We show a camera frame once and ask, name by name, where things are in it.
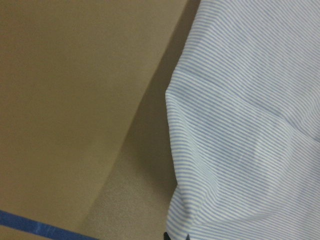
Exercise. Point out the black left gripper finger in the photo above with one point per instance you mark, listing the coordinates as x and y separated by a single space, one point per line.
166 236

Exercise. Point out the light blue striped shirt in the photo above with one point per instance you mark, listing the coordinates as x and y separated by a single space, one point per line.
243 109

